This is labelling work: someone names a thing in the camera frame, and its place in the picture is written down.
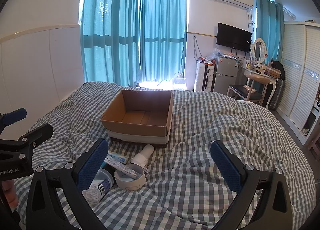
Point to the black wall television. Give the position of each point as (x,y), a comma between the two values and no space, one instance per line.
(233,37)

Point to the pale wooden stool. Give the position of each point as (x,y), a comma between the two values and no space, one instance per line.
(314,145)

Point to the person's left hand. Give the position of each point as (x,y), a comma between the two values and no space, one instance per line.
(10,193)

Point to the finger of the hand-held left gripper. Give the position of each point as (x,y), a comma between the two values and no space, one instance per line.
(37,133)
(17,115)

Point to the white cream tube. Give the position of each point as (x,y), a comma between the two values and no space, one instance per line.
(120,166)

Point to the white dressing table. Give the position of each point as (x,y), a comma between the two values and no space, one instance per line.
(260,76)

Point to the white oval mirror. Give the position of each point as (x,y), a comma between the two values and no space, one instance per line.
(259,50)

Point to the wooden chair dark cushion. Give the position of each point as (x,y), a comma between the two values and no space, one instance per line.
(246,92)

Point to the mop pole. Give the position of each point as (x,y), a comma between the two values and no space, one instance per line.
(182,62)

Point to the beige tape roll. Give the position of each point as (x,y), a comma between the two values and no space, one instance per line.
(130,186)

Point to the silver small fridge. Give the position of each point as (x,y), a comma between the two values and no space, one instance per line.
(225,75)

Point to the clear plastic bag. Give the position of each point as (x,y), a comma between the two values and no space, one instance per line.
(212,53)

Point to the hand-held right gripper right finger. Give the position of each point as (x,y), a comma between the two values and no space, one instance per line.
(225,167)

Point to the black bag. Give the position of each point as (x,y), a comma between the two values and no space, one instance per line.
(278,68)

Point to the white louvred wardrobe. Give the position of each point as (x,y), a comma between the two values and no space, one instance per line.
(297,70)

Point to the white cylindrical bottle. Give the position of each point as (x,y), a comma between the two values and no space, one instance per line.
(142,156)

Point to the wooden boxes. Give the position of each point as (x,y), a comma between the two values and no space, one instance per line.
(271,71)

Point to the brown cardboard box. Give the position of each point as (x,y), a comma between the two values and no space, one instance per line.
(140,127)

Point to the wide teal curtain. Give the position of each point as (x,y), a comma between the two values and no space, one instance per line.
(110,32)

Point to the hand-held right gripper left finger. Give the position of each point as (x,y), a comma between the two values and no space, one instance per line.
(92,165)

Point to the clear water jug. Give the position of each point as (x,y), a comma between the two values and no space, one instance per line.
(179,83)

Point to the narrow teal curtain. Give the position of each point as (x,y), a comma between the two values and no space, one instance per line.
(270,30)

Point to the grey checked blanket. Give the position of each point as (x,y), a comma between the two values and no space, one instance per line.
(195,170)

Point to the white suitcase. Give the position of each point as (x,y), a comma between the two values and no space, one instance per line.
(203,77)

